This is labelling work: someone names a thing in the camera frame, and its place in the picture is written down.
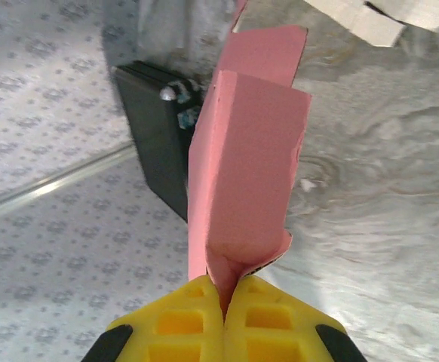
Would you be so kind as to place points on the black case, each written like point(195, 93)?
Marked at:
point(155, 143)

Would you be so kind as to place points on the teal tube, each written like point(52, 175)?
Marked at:
point(189, 117)

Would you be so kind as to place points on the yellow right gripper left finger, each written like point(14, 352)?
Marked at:
point(174, 328)

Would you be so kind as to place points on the pink and white paper box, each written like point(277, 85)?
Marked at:
point(249, 151)

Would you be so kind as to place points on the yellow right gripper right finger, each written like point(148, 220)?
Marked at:
point(280, 328)

